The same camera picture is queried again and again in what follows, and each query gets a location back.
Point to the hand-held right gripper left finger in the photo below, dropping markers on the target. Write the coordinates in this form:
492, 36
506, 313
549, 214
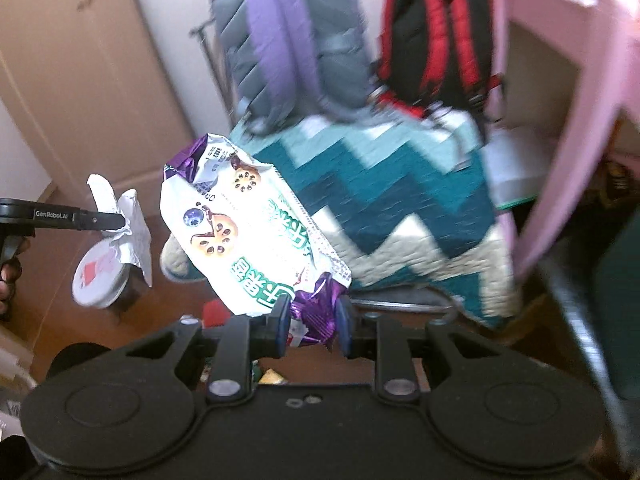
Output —
280, 321

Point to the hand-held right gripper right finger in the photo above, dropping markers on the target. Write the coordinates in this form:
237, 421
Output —
343, 325

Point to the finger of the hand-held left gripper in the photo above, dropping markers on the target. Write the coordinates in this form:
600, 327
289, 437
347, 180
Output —
100, 221

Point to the white foil wrapper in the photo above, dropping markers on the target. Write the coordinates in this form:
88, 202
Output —
134, 210

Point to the white round cup red label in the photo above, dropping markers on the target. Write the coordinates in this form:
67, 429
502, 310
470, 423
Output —
95, 280

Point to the white purple snack packet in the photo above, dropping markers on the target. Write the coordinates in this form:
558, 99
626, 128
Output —
250, 225

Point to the person's left hand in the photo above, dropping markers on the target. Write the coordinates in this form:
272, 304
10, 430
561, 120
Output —
7, 277

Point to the small red object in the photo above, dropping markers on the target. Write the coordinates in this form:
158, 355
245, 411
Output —
216, 314

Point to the wooden wardrobe door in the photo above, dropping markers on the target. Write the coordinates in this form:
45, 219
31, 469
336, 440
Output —
75, 85

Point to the teal zigzag blanket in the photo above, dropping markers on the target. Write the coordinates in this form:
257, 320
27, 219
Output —
400, 185

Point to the white paper sheet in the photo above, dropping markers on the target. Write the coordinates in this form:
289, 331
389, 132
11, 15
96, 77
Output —
515, 170

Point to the black metal bar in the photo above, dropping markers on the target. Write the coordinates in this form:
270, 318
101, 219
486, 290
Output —
580, 340

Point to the purple grey backpack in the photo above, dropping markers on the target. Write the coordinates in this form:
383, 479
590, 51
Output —
280, 35

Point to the black red backpack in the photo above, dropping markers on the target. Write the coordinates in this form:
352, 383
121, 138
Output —
415, 35

